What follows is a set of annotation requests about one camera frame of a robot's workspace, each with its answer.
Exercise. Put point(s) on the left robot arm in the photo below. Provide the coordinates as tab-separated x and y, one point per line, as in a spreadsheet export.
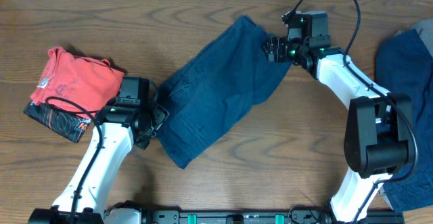
117	130

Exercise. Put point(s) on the folded orange t-shirt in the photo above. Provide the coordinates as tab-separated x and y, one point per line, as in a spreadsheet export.
88	82

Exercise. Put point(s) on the dark blue denim shorts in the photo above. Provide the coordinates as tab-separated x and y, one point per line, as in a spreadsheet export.
216	89

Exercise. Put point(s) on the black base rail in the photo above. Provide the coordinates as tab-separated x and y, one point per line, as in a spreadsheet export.
257	217

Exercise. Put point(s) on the grey garment at right edge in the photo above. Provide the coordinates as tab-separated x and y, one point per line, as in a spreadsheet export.
425	34

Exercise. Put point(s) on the folded black orange-print garment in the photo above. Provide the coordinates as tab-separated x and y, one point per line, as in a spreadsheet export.
68	125

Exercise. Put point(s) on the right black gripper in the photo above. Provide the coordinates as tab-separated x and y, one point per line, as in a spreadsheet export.
277	45

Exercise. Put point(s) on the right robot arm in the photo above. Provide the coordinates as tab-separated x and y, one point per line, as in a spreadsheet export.
379	143

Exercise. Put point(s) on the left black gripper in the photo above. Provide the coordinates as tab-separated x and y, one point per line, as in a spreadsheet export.
159	116

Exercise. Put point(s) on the dark blue garment pile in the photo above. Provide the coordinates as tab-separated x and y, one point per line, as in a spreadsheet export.
403	64

